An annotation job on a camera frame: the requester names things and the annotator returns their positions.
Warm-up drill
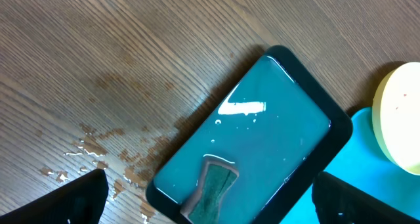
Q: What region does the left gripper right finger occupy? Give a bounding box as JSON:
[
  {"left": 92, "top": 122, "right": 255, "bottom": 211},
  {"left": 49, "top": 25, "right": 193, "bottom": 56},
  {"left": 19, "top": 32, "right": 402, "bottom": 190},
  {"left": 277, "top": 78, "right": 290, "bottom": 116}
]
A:
[{"left": 312, "top": 171, "right": 419, "bottom": 224}]

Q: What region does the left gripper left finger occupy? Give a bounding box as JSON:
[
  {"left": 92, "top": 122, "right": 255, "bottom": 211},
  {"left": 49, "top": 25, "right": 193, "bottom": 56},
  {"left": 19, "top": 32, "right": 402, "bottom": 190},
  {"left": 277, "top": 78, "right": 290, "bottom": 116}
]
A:
[{"left": 1, "top": 169, "right": 109, "bottom": 224}]

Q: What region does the yellow plate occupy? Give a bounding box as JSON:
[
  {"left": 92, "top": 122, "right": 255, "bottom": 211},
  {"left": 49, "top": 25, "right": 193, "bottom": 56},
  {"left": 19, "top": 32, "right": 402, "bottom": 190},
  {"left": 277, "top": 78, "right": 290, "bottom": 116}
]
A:
[{"left": 372, "top": 62, "right": 419, "bottom": 175}]

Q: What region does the green orange sponge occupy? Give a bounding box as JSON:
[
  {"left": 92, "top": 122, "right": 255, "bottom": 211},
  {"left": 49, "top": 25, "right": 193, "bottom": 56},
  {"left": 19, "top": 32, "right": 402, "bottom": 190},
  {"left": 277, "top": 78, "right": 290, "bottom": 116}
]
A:
[{"left": 180, "top": 157, "right": 239, "bottom": 224}]

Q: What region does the teal plastic tray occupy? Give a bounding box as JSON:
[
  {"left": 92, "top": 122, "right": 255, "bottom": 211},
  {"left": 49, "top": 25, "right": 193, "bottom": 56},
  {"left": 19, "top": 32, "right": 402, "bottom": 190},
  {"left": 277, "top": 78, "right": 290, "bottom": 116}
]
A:
[{"left": 280, "top": 107, "right": 419, "bottom": 223}]

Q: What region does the black water tray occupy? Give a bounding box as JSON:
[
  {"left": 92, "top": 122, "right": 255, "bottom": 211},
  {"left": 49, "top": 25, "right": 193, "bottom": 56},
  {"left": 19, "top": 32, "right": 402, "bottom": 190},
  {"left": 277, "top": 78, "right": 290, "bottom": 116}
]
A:
[{"left": 146, "top": 45, "right": 353, "bottom": 223}]

